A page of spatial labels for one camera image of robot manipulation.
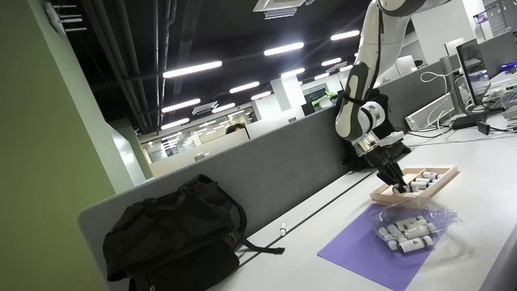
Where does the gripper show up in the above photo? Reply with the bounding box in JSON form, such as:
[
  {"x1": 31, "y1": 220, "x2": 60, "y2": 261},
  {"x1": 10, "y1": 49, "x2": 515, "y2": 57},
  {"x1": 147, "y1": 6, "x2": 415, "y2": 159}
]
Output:
[{"x1": 355, "y1": 146, "x2": 408, "y2": 194}]

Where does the wooden tray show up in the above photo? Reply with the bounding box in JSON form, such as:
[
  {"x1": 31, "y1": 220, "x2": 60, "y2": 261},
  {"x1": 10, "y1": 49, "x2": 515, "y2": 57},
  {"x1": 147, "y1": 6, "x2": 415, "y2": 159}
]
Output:
[{"x1": 370, "y1": 164, "x2": 459, "y2": 205}]

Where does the large white bottle black cap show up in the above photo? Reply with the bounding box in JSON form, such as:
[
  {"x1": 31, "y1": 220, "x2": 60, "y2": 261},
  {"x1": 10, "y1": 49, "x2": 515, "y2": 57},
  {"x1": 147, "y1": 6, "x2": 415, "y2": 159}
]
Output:
[{"x1": 397, "y1": 236, "x2": 434, "y2": 254}]

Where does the heap of small white bottles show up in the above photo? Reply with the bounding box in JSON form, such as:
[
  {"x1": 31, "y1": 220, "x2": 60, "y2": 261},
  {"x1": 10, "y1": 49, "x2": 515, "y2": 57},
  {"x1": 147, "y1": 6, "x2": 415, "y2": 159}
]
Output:
[{"x1": 378, "y1": 216, "x2": 437, "y2": 250}]

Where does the clear plastic container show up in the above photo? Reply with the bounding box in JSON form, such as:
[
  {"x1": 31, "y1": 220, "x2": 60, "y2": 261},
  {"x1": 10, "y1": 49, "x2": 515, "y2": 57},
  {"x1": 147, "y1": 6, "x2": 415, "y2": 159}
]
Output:
[{"x1": 367, "y1": 198, "x2": 462, "y2": 256}]

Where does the black bag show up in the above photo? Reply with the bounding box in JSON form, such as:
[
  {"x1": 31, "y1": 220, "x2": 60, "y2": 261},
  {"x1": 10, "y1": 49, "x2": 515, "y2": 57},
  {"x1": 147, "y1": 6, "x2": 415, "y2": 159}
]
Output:
[{"x1": 335, "y1": 89, "x2": 412, "y2": 172}]

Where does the long white box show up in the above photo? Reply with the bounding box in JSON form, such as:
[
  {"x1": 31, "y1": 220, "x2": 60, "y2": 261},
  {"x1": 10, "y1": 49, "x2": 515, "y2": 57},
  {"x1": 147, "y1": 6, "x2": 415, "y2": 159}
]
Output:
[{"x1": 405, "y1": 93, "x2": 454, "y2": 131}]

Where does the purple mat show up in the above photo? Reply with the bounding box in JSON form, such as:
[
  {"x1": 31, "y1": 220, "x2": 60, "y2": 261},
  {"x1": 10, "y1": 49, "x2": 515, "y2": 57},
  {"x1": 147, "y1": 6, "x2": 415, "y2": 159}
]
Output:
[{"x1": 317, "y1": 203, "x2": 445, "y2": 291}]

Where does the black power brick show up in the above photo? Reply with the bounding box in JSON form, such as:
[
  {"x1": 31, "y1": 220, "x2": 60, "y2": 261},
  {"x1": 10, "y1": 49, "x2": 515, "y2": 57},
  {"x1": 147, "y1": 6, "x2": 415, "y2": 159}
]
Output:
[{"x1": 451, "y1": 115, "x2": 485, "y2": 130}]

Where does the grey desk partition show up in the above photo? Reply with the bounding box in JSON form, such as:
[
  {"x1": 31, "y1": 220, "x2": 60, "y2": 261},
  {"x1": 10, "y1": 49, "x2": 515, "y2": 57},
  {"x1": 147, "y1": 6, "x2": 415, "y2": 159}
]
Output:
[{"x1": 78, "y1": 57, "x2": 463, "y2": 291}]

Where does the monitor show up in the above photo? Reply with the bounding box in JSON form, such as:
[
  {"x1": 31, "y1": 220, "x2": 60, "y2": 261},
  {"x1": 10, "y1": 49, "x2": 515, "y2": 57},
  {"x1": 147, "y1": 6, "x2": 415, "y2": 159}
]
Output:
[{"x1": 456, "y1": 38, "x2": 492, "y2": 107}]

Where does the ceiling air conditioner unit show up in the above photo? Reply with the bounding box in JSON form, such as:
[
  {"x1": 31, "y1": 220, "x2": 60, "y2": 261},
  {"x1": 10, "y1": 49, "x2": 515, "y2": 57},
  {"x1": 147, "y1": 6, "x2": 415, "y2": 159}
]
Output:
[{"x1": 253, "y1": 0, "x2": 312, "y2": 20}]

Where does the black backpack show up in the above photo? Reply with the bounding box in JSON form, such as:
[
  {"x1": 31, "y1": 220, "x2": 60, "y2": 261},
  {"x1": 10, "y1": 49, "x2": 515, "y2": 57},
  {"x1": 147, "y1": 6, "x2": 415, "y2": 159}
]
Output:
[{"x1": 102, "y1": 174, "x2": 286, "y2": 291}]

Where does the white cable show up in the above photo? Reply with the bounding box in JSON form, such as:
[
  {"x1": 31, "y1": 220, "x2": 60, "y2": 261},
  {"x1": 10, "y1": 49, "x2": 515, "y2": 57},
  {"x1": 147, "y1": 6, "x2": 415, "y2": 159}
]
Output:
[{"x1": 420, "y1": 71, "x2": 462, "y2": 127}]

